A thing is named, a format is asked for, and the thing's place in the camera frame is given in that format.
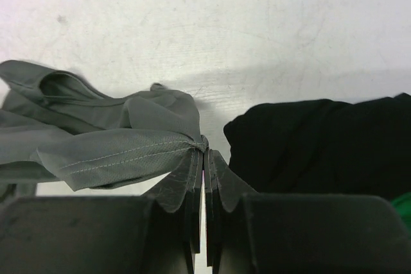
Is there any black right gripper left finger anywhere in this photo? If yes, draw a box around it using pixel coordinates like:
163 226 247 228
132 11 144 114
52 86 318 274
1 151 203 273

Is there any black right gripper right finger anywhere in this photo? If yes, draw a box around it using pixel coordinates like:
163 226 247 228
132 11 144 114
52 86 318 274
204 150 410 273

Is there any green t shirt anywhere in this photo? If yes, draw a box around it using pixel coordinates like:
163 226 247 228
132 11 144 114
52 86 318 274
391 193 411 230

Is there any black t shirt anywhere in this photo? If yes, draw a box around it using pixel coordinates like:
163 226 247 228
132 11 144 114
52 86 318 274
223 94 410 200

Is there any grey t shirt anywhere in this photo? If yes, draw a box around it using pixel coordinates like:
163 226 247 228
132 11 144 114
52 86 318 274
1 60 208 191

